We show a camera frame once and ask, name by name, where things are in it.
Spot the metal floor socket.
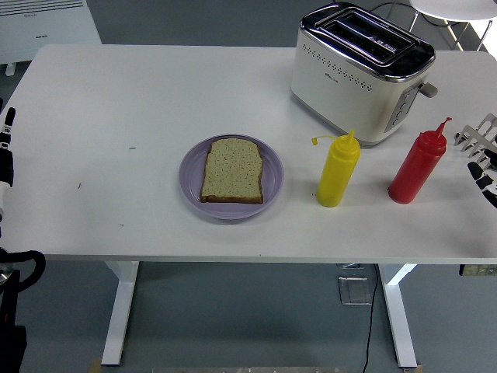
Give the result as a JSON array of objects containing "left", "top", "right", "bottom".
[{"left": 337, "top": 275, "right": 373, "bottom": 307}]

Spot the desk height control panel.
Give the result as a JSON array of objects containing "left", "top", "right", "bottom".
[{"left": 459, "top": 263, "right": 497, "bottom": 277}]

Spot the red squeeze bottle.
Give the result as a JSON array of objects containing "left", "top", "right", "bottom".
[{"left": 388, "top": 117, "right": 454, "bottom": 205}]

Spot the metal toast rack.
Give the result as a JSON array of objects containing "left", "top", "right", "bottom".
[{"left": 453, "top": 113, "right": 497, "bottom": 157}]

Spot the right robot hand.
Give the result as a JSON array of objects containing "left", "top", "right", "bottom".
[{"left": 467, "top": 134, "right": 497, "bottom": 207}]

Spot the black floor cable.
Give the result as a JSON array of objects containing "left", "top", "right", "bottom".
[{"left": 362, "top": 264, "right": 380, "bottom": 373}]

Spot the white table leg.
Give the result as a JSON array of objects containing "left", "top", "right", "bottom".
[
  {"left": 378, "top": 263, "right": 419, "bottom": 369},
  {"left": 101, "top": 260, "right": 140, "bottom": 367}
]

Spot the white chrome toaster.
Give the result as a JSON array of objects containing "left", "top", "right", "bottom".
[{"left": 290, "top": 2, "right": 439, "bottom": 148}]

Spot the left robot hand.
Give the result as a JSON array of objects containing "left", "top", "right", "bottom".
[{"left": 0, "top": 99, "right": 17, "bottom": 231}]

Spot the bread slice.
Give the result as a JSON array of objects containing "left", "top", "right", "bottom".
[{"left": 199, "top": 138, "right": 265, "bottom": 205}]

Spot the purple plate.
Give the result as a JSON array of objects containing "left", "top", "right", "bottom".
[{"left": 178, "top": 134, "right": 285, "bottom": 221}]

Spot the yellow squeeze bottle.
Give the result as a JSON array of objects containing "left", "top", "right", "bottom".
[{"left": 310, "top": 129, "right": 362, "bottom": 208}]

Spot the white heater unit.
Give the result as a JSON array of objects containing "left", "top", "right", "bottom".
[{"left": 0, "top": 0, "right": 103, "bottom": 77}]

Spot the white round side table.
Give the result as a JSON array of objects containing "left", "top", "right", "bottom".
[{"left": 407, "top": 0, "right": 497, "bottom": 52}]

